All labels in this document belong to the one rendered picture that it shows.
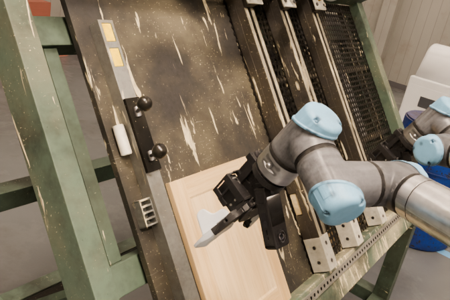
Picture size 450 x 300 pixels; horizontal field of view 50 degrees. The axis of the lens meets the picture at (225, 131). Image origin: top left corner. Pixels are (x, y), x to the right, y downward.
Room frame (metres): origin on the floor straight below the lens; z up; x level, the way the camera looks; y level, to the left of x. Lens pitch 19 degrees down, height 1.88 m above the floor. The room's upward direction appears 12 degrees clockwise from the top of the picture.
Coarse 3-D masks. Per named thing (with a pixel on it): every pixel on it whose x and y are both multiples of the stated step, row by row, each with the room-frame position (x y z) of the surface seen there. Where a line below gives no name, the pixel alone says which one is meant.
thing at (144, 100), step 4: (144, 96) 1.11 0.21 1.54; (140, 100) 1.10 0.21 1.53; (144, 100) 1.10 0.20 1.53; (148, 100) 1.10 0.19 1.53; (140, 104) 1.10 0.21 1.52; (144, 104) 1.10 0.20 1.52; (148, 104) 1.10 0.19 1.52; (152, 104) 1.11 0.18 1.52; (136, 108) 1.19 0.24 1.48; (140, 108) 1.10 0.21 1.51; (144, 108) 1.10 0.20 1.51; (148, 108) 1.10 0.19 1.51; (136, 112) 1.19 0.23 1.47; (140, 112) 1.19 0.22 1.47; (136, 116) 1.19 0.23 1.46; (140, 116) 1.20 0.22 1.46
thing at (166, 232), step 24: (96, 24) 1.27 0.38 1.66; (96, 48) 1.26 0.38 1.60; (120, 48) 1.28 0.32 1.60; (120, 72) 1.23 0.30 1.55; (120, 96) 1.20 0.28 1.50; (120, 120) 1.19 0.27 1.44; (144, 168) 1.13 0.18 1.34; (144, 192) 1.13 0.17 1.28; (168, 216) 1.11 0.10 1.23; (168, 240) 1.07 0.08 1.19; (168, 264) 1.06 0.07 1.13; (192, 288) 1.05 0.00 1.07
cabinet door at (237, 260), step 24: (216, 168) 1.37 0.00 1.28; (168, 192) 1.20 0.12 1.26; (192, 192) 1.25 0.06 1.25; (192, 216) 1.20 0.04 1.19; (192, 240) 1.16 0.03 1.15; (216, 240) 1.23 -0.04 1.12; (240, 240) 1.30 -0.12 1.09; (192, 264) 1.13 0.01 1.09; (216, 264) 1.19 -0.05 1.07; (240, 264) 1.26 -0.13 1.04; (264, 264) 1.33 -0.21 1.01; (216, 288) 1.14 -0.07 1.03; (240, 288) 1.21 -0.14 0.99; (264, 288) 1.28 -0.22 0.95; (288, 288) 1.36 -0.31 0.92
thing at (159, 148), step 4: (156, 144) 1.08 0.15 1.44; (160, 144) 1.07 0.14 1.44; (152, 148) 1.07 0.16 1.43; (156, 148) 1.06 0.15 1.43; (160, 148) 1.06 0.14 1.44; (164, 148) 1.07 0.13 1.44; (148, 152) 1.15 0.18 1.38; (152, 152) 1.06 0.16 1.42; (156, 152) 1.06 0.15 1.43; (160, 152) 1.06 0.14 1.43; (164, 152) 1.06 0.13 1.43; (148, 156) 1.15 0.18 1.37; (152, 156) 1.13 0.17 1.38; (156, 156) 1.06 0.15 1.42; (160, 156) 1.06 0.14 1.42; (164, 156) 1.07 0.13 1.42; (152, 160) 1.15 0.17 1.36
